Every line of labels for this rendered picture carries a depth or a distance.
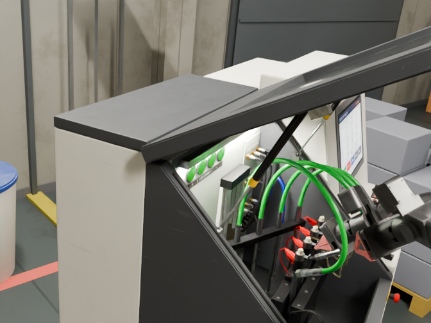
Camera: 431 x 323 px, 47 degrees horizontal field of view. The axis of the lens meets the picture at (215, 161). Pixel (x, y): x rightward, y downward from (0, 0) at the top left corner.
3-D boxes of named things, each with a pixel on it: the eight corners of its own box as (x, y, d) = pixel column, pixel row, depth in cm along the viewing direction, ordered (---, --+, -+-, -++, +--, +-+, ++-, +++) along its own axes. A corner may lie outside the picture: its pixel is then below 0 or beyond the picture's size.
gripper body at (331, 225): (331, 217, 140) (351, 206, 135) (351, 249, 138) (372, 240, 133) (320, 225, 135) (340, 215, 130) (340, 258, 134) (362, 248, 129)
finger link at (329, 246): (312, 229, 146) (336, 216, 139) (326, 250, 144) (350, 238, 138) (300, 237, 141) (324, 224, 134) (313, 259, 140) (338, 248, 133)
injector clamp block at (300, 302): (295, 350, 151) (303, 309, 145) (264, 337, 155) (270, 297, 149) (324, 291, 180) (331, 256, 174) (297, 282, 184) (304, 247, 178)
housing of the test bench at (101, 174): (127, 550, 171) (147, 141, 114) (63, 508, 182) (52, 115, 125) (269, 318, 289) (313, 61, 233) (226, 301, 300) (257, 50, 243)
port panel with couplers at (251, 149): (243, 227, 173) (254, 143, 161) (234, 224, 174) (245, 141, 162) (257, 212, 184) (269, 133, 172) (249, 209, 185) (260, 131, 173)
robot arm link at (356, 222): (373, 231, 125) (385, 226, 129) (360, 206, 127) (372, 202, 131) (353, 241, 130) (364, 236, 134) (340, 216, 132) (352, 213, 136)
